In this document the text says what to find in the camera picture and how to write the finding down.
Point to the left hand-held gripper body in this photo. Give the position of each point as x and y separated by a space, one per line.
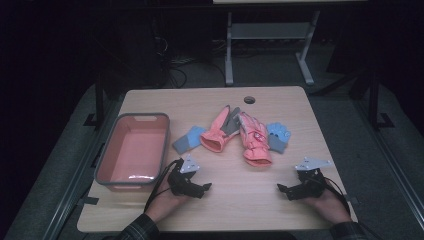
181 181

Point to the pink basket with grey rim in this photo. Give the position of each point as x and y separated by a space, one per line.
133 150

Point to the pink glove with print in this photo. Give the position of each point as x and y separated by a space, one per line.
255 146

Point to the pink glove with grey palm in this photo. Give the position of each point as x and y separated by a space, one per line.
213 133

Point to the person's left hand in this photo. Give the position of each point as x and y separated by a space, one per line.
165 203

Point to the white metal table frame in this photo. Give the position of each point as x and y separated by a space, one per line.
266 31

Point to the person's right hand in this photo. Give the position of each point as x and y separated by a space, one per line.
328 206

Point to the aluminium rail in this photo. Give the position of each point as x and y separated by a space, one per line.
393 160
76 173

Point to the black metal stand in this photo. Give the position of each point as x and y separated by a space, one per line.
374 100
99 100

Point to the blue glove with grey cuff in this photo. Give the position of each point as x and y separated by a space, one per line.
278 131
186 141

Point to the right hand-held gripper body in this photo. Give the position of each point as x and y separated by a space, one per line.
310 181

